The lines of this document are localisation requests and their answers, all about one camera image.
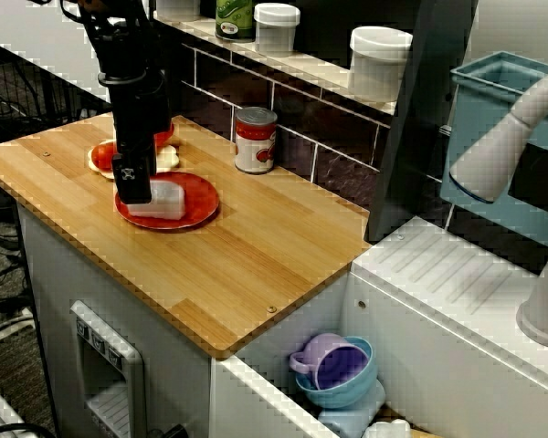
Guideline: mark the large white lidded container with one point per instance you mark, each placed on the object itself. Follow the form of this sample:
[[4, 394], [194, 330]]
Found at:
[[379, 68]]

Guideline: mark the white kitchen cabinet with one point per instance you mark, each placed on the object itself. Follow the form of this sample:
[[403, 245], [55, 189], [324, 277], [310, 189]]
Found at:
[[50, 274]]

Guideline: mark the red toy sausage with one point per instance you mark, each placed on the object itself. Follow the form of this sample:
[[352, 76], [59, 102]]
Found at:
[[102, 155]]

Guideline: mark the small white toy item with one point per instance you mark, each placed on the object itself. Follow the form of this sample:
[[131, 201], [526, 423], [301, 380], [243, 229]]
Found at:
[[388, 429]]

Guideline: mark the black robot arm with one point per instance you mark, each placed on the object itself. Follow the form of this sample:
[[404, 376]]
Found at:
[[114, 45]]

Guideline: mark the light blue bowl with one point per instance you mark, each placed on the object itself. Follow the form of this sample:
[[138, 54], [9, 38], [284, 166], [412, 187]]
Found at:
[[347, 394]]

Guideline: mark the white plastic container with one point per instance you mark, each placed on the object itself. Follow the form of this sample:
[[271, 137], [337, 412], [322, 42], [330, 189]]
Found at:
[[178, 8]]

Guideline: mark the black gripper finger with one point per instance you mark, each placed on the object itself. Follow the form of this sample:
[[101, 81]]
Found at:
[[134, 180]]

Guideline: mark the white toy sink unit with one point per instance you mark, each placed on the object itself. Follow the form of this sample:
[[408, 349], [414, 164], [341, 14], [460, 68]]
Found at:
[[438, 319]]

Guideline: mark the grey toy faucet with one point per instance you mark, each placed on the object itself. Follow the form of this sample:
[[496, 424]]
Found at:
[[493, 150]]

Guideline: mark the red round plate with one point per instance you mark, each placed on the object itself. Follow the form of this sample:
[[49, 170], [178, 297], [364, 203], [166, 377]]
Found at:
[[201, 201]]

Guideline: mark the dark grey cabinet post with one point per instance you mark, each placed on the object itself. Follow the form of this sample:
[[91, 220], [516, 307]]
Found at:
[[411, 137]]

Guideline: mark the white soap bar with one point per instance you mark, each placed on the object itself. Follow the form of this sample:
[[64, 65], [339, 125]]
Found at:
[[169, 201]]

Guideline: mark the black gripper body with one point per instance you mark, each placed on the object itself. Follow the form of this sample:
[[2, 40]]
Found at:
[[139, 118]]

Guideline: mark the purple toy cup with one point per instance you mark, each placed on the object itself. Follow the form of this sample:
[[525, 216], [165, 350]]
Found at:
[[338, 360]]

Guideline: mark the teal plastic bin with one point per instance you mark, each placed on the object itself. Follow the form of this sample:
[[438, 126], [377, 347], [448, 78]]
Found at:
[[484, 98]]

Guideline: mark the cream scalloped plate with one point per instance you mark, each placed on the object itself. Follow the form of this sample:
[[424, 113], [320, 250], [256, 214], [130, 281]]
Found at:
[[169, 159]]

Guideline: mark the tomato soup can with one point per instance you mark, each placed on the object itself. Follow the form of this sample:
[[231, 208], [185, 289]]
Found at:
[[256, 146]]

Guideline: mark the small white lidded container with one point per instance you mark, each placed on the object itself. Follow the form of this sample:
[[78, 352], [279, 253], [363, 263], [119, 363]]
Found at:
[[276, 32]]

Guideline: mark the green vegetable can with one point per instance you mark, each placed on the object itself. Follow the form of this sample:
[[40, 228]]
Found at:
[[235, 20]]

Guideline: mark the pale blue plastic block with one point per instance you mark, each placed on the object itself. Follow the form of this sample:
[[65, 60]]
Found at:
[[342, 422]]

